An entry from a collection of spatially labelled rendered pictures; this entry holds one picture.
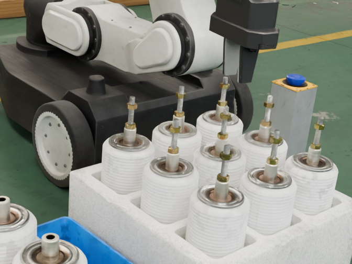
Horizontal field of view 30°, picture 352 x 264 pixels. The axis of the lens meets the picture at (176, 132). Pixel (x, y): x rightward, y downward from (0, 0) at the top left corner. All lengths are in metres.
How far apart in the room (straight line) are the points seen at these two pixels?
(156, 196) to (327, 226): 0.31
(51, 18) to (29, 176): 0.45
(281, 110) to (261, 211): 0.37
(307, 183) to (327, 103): 1.15
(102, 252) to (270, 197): 0.30
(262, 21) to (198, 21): 0.58
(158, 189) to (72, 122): 0.43
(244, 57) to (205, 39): 0.54
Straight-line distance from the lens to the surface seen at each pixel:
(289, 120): 1.41
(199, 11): 1.49
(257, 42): 0.90
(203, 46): 1.47
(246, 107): 1.80
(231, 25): 0.92
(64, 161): 1.53
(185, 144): 1.23
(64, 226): 1.22
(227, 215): 1.01
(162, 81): 1.72
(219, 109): 1.33
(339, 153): 1.92
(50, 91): 1.67
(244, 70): 0.94
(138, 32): 1.60
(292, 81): 1.41
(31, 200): 1.51
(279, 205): 1.10
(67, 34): 1.76
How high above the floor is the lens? 0.75
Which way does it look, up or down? 23 degrees down
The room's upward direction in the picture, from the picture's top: 6 degrees clockwise
